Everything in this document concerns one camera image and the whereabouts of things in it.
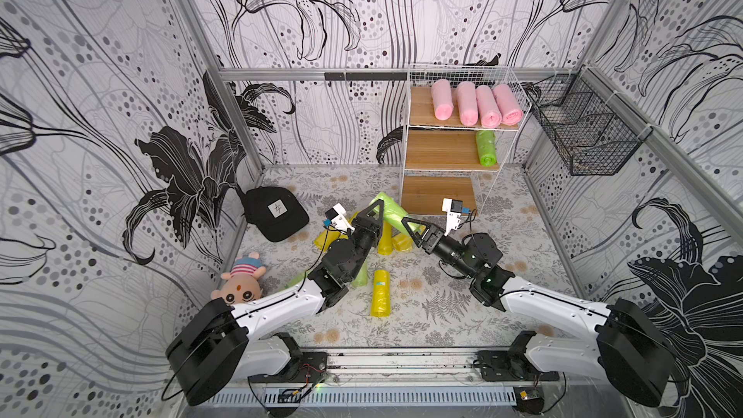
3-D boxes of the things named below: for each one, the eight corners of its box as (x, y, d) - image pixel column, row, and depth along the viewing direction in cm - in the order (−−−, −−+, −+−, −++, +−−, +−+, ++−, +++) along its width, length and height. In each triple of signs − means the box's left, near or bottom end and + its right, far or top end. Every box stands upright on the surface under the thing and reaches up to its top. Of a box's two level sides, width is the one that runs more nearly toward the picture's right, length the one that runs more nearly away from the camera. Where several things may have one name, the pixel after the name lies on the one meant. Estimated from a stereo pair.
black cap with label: (237, 207, 108) (229, 196, 103) (275, 184, 116) (270, 172, 110) (272, 249, 97) (266, 239, 91) (312, 220, 104) (308, 209, 99)
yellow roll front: (370, 317, 83) (370, 313, 79) (371, 276, 91) (370, 270, 87) (391, 317, 83) (391, 313, 79) (390, 276, 91) (390, 270, 87)
